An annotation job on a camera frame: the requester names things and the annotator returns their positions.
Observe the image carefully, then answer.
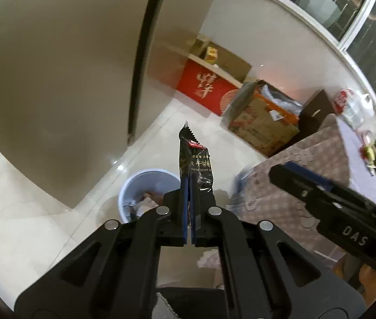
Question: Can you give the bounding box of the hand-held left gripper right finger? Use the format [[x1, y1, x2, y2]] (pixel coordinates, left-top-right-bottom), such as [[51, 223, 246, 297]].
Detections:
[[190, 174, 366, 319]]

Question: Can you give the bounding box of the black snack packet red label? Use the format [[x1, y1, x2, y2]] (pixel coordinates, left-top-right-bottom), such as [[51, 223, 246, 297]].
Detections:
[[179, 121, 215, 195]]

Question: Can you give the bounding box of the red gift box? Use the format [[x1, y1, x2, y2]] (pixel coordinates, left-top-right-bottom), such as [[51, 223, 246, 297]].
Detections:
[[176, 59, 242, 117]]

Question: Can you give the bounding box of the grey refrigerator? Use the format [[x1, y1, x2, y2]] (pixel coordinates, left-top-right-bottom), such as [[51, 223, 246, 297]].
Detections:
[[0, 0, 225, 210]]

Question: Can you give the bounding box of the brown cardboard box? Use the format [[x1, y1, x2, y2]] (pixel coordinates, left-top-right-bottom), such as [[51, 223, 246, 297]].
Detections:
[[188, 34, 252, 83]]

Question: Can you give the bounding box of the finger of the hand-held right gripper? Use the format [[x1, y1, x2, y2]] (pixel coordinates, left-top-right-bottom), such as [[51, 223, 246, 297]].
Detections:
[[286, 160, 334, 187], [269, 164, 376, 224]]

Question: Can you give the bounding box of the checked purple tablecloth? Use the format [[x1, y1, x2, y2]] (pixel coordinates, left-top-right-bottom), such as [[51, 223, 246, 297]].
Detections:
[[228, 113, 376, 273]]

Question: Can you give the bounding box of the person's right forearm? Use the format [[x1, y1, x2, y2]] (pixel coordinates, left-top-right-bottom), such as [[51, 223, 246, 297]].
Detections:
[[359, 262, 376, 309]]

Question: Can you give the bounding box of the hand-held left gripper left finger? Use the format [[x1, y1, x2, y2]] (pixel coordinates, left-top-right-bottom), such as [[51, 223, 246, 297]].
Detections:
[[14, 176, 189, 319]]

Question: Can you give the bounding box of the white plastic bag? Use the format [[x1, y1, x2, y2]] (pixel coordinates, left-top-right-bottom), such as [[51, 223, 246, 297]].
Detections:
[[335, 88, 376, 130]]

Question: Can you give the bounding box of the white plastic bin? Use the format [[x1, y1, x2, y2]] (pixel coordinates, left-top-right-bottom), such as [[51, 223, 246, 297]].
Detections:
[[118, 169, 182, 224]]

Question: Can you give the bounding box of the red yellow wrapper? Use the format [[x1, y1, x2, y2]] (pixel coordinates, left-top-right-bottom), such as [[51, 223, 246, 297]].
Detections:
[[361, 138, 376, 177]]

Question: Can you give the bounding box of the dark wooden cabinet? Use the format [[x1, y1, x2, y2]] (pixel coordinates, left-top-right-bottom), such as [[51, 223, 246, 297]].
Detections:
[[299, 89, 338, 133]]

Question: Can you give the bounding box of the small yellow box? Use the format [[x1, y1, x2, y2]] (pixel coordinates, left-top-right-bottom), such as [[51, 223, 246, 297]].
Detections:
[[204, 47, 219, 64]]

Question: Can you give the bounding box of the cardboard box orange print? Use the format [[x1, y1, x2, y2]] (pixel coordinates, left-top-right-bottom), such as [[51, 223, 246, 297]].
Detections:
[[220, 80, 303, 158]]

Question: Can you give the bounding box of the open cardboard box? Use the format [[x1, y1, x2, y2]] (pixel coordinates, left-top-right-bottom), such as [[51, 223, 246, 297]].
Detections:
[[158, 246, 223, 289]]

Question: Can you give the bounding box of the crumpled white tissue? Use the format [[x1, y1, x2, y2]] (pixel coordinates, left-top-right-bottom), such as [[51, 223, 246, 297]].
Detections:
[[197, 249, 222, 270]]

